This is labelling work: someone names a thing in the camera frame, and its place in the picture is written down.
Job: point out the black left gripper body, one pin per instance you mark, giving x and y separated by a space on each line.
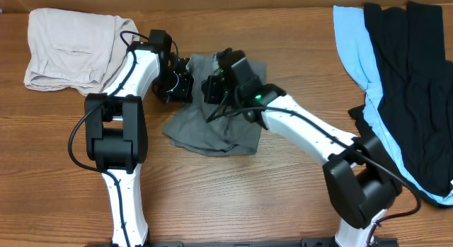
170 85

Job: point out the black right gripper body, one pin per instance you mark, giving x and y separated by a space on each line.
218 90

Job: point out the grey shorts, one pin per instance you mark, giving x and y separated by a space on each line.
225 136

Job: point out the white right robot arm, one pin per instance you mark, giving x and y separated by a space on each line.
361 189

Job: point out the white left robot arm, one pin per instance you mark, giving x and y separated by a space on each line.
116 130

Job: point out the beige folded shorts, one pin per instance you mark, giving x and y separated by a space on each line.
78 50

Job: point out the light blue garment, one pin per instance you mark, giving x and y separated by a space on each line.
356 53

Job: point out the black garment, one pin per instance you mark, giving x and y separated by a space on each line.
409 94

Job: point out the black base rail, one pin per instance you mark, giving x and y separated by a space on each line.
244 243

